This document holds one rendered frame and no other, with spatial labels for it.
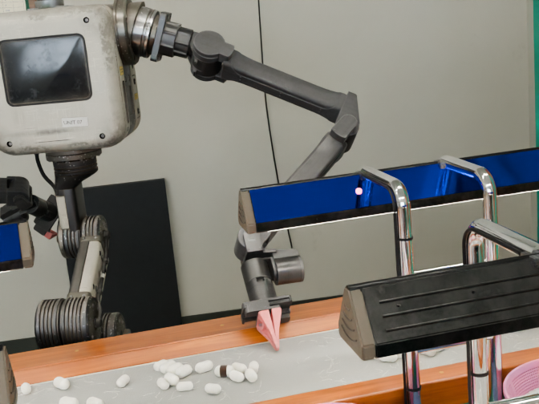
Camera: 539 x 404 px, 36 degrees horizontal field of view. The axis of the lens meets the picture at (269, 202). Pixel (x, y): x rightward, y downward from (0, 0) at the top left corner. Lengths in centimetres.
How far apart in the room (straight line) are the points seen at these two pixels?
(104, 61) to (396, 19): 191
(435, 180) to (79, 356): 78
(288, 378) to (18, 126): 92
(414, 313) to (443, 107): 289
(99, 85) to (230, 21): 159
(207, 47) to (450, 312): 124
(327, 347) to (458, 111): 224
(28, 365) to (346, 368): 63
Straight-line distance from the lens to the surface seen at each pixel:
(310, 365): 161
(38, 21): 203
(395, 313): 89
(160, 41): 206
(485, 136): 384
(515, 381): 150
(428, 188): 149
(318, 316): 178
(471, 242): 111
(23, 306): 375
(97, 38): 200
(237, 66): 202
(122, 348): 174
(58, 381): 166
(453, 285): 92
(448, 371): 151
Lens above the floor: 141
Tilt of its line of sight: 13 degrees down
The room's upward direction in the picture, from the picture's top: 5 degrees counter-clockwise
